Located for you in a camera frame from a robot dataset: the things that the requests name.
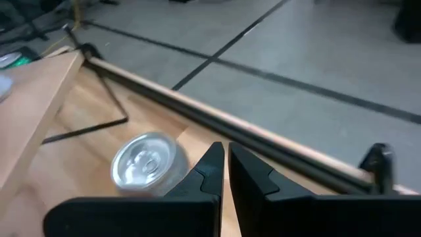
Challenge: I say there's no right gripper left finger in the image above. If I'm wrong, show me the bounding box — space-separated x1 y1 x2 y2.
43 141 226 237

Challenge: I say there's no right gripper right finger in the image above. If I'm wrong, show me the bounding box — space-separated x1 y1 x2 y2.
228 142 421 237

